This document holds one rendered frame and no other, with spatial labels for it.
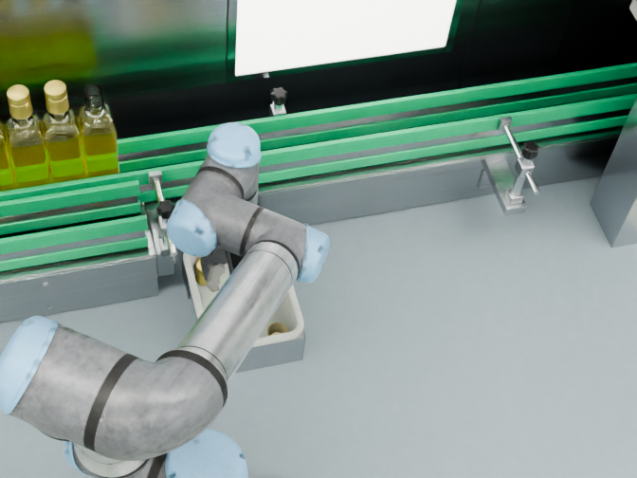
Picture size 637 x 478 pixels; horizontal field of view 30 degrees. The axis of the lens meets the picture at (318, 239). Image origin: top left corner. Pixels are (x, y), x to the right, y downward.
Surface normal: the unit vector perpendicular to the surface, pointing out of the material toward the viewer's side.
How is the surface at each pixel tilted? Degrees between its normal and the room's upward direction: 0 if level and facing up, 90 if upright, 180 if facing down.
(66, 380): 19
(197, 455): 8
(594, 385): 0
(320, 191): 90
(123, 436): 59
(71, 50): 90
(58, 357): 2
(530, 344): 0
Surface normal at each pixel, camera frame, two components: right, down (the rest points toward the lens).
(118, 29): 0.26, 0.80
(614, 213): -0.96, 0.17
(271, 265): 0.44, -0.66
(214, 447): 0.22, -0.52
